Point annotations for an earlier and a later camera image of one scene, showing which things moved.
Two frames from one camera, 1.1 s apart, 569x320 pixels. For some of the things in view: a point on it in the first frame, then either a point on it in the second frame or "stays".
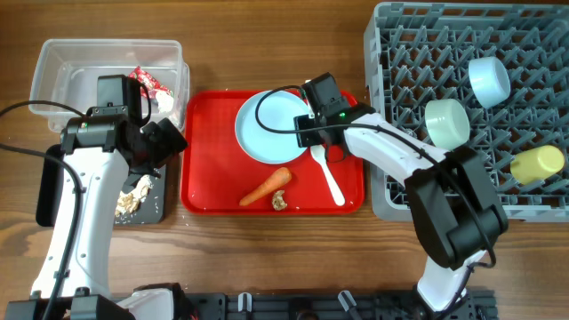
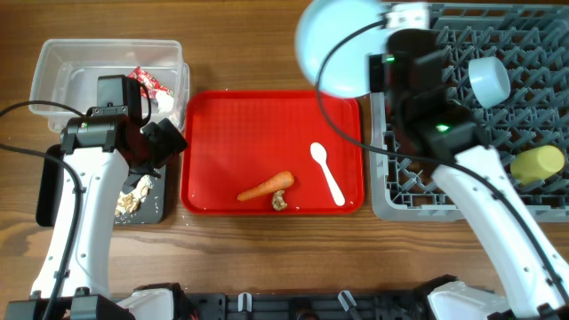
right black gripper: x=308 y=137 -> x=377 y=64
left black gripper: x=170 y=141 stays
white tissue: x=165 y=101 stays
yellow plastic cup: x=536 y=164 stays
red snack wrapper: x=151 y=84 stays
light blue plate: x=277 y=111 -> x=323 y=24
